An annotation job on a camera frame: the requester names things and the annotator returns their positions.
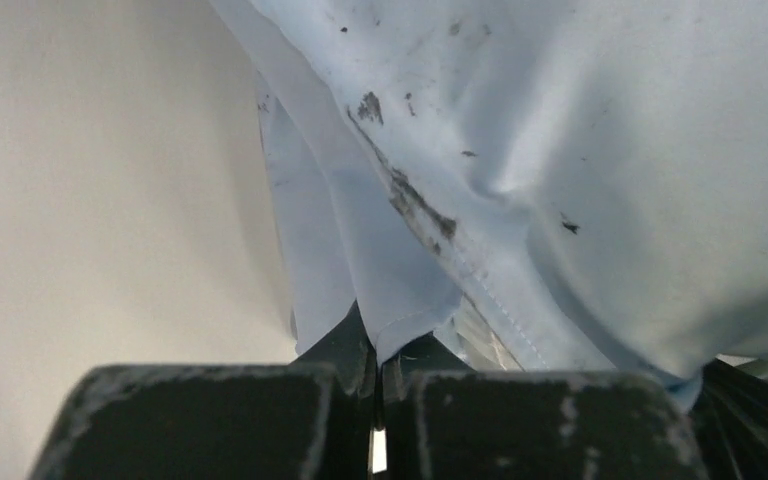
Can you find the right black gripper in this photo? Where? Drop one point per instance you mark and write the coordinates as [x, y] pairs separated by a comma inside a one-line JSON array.
[[730, 422]]

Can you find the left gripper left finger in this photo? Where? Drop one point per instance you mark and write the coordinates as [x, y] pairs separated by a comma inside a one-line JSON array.
[[308, 419]]

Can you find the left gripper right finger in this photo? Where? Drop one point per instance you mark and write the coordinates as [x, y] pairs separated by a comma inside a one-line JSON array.
[[444, 420]]

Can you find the light blue pillowcase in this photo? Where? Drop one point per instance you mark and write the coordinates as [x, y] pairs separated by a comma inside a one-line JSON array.
[[545, 185]]

